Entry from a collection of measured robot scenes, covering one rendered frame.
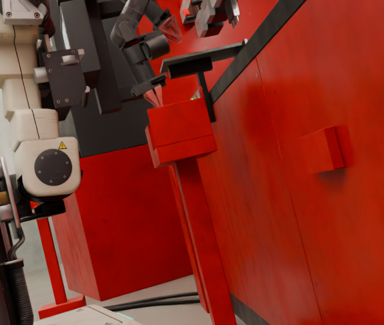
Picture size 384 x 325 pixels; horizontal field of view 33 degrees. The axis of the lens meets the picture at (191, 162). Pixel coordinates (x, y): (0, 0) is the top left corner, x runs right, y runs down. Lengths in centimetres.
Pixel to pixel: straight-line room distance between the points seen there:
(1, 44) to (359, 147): 119
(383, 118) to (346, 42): 13
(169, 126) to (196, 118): 8
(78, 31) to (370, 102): 240
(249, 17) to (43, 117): 155
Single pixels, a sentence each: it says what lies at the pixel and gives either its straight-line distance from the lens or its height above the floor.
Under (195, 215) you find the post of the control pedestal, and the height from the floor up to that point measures 50.
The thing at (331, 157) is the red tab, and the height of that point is 57.
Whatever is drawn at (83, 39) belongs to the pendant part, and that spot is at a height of 140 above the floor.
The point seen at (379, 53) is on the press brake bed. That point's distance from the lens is 87.
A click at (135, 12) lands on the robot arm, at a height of 108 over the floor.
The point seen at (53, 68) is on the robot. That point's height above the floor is 100.
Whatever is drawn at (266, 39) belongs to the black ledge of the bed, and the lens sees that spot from 134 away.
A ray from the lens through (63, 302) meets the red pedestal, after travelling 378.
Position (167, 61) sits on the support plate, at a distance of 207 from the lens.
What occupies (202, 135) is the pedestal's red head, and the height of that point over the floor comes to 71.
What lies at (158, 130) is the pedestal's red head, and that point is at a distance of 171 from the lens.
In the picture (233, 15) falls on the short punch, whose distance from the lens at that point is 218.
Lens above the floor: 58
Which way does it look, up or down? 2 degrees up
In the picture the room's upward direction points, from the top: 14 degrees counter-clockwise
